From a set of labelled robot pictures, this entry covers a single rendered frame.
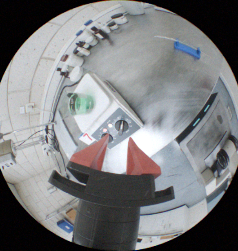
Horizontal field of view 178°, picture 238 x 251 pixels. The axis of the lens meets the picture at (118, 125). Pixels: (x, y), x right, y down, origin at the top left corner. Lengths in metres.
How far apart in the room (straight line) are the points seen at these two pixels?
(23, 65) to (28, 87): 0.17
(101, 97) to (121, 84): 0.10
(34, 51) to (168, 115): 0.69
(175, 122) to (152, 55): 0.21
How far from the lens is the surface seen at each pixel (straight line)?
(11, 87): 0.68
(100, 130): 0.21
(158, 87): 0.23
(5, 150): 0.54
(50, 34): 0.59
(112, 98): 0.18
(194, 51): 0.35
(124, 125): 0.19
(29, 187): 2.63
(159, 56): 0.29
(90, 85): 0.20
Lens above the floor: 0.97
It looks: 62 degrees down
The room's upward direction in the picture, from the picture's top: 109 degrees counter-clockwise
